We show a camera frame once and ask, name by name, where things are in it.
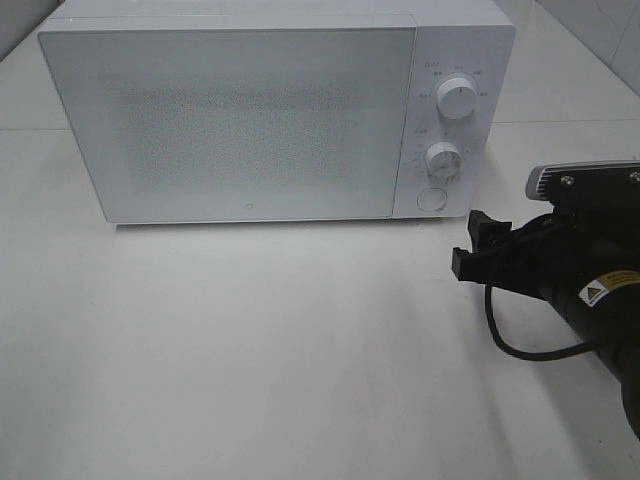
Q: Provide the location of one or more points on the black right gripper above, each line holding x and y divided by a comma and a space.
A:
550, 254

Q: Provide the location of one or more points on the round microwave door button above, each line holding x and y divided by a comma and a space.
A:
432, 200

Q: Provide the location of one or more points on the white microwave door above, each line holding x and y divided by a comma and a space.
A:
231, 126

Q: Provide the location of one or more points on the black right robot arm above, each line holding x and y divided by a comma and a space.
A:
604, 314

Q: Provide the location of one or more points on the white lower microwave knob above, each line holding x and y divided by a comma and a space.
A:
443, 161

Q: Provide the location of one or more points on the white microwave knob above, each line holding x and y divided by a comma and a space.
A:
456, 96
443, 161

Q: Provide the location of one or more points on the white upper microwave knob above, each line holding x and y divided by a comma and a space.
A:
456, 96

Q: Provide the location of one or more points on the white microwave oven body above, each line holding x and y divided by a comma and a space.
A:
470, 37

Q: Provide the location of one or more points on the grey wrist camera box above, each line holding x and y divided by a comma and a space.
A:
589, 186

